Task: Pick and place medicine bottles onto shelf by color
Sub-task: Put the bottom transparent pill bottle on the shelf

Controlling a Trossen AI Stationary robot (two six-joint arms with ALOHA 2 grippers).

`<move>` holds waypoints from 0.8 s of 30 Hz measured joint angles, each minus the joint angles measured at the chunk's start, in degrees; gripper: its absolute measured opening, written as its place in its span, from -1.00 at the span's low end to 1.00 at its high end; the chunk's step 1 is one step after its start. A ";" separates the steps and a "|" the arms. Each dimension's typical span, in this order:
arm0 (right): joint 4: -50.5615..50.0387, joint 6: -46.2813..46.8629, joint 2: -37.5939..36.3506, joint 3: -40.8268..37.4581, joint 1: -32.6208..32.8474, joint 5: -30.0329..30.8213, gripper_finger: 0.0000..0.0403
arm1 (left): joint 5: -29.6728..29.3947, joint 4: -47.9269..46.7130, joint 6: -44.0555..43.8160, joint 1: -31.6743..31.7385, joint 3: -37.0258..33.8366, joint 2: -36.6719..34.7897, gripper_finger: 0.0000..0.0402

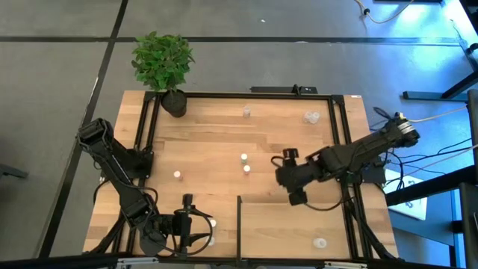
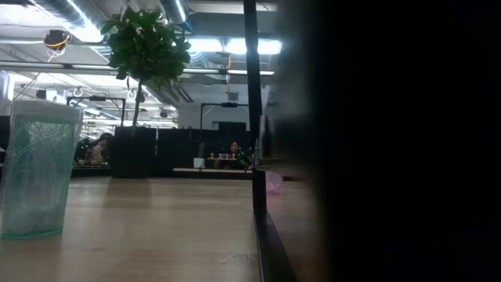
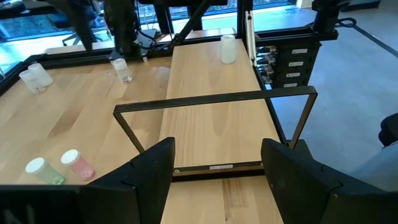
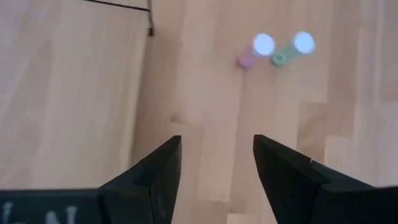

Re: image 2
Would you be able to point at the black overhead camera frame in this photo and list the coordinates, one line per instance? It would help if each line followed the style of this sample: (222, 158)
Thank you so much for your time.
(229, 104)
(98, 98)

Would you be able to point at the silver ceiling duct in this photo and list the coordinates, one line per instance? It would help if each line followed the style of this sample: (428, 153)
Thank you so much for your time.
(172, 9)
(74, 15)

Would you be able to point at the black plant pot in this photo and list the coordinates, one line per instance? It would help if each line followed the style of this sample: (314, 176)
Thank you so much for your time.
(133, 156)

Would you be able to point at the background wooden table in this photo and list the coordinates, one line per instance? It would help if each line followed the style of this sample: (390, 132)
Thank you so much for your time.
(211, 171)

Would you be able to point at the clear green plastic cup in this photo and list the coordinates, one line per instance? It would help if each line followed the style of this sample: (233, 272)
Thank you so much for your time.
(39, 176)

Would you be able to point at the black room partition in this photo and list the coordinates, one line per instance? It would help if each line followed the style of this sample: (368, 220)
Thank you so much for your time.
(176, 149)

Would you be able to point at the bright ceiling light panel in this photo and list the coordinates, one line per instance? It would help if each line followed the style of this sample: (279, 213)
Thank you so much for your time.
(219, 46)

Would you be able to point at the green leafy tree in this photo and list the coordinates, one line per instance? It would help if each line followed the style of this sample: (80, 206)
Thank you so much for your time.
(145, 47)

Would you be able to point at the small white cup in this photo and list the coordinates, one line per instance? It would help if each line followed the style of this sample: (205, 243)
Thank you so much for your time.
(199, 163)

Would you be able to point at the wooden rack with cups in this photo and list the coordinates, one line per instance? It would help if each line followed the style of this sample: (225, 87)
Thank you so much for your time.
(223, 158)

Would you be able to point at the pink medicine bottle white cap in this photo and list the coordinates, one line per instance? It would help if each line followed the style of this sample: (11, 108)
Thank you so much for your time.
(274, 184)

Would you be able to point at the long ceiling light strip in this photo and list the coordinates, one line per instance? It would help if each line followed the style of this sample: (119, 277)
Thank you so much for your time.
(90, 66)

